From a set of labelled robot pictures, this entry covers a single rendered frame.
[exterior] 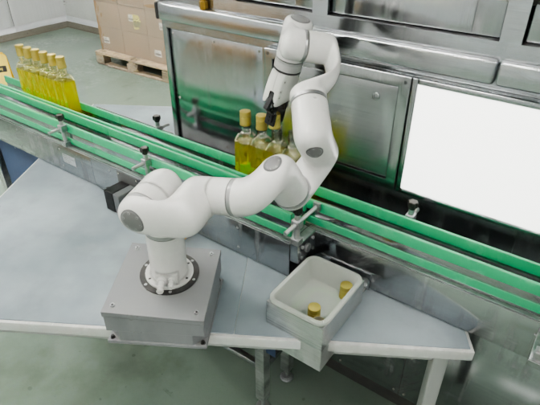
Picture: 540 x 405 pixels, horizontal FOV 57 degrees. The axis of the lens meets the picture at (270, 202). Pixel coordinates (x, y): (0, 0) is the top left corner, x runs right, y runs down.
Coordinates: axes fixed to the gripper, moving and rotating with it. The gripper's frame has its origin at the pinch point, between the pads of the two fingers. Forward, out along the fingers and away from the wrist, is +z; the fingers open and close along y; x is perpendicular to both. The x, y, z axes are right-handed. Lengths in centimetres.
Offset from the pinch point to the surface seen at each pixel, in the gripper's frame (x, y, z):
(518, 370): 95, -15, 45
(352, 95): 15.0, -13.6, -9.9
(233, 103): -26.5, -18.0, 16.1
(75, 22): -510, -321, 248
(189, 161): -24.6, 4.6, 29.8
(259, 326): 30, 35, 36
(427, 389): 75, 11, 46
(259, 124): -4.1, 0.1, 5.0
